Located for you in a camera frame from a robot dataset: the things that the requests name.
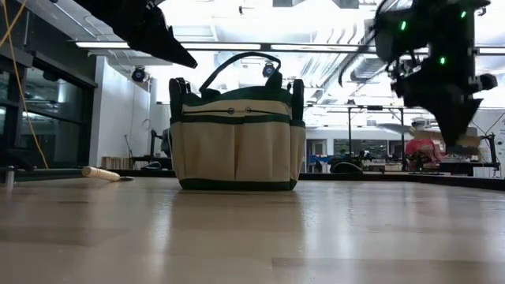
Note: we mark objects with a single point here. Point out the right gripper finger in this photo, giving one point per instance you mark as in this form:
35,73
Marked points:
463,112
442,114

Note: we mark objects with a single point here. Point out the dark background desk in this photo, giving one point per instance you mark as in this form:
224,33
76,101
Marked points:
465,167

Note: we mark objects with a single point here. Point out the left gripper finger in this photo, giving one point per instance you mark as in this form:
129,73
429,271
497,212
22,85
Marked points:
161,39

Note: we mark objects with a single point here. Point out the beige green-trimmed gardening bag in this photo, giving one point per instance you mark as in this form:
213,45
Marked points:
236,150

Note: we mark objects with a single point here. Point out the silver metal post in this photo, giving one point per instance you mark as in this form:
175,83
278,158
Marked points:
10,175

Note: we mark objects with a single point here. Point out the black chair back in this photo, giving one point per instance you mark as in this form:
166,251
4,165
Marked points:
347,167

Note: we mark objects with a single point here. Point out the black aluminium table frame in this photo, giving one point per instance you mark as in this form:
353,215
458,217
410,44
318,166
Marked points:
355,176

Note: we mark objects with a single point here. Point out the long ceiling light strip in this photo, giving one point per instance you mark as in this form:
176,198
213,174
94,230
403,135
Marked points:
236,46

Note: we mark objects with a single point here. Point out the wooden crate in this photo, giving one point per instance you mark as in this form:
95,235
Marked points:
116,163

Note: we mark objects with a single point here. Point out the black background rig frame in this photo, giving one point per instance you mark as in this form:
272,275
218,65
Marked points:
402,130

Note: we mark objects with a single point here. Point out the silver ceiling air duct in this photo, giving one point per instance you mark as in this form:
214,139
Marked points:
355,67

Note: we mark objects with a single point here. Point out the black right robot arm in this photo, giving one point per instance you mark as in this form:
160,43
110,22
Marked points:
434,31

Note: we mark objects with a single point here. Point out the black ceiling spotlight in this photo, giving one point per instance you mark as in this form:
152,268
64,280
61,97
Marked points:
138,74
269,70

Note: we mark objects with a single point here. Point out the person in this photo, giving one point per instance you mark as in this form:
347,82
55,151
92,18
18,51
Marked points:
424,150

